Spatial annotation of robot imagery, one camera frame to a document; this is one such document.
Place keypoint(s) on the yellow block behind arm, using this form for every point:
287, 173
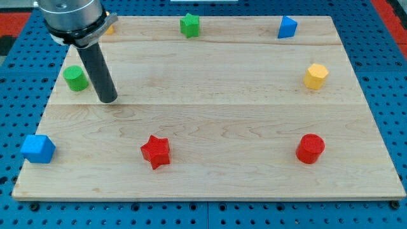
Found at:
110, 30

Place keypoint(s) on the wooden board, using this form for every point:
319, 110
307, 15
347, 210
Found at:
234, 107

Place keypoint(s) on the red star block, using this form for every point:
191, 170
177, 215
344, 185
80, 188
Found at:
156, 151

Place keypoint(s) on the green star block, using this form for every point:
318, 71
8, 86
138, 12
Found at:
190, 25

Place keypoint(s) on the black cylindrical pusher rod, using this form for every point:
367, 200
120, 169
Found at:
98, 72

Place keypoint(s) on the red cylinder block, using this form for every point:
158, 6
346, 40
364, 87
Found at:
310, 148

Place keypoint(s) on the yellow hexagon block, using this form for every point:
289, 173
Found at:
315, 76

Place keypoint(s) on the blue triangle block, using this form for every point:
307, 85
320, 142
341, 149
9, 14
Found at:
287, 28

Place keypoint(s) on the green cylinder block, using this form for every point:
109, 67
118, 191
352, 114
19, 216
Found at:
75, 78

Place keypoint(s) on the blue cube block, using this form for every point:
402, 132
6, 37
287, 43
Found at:
38, 149

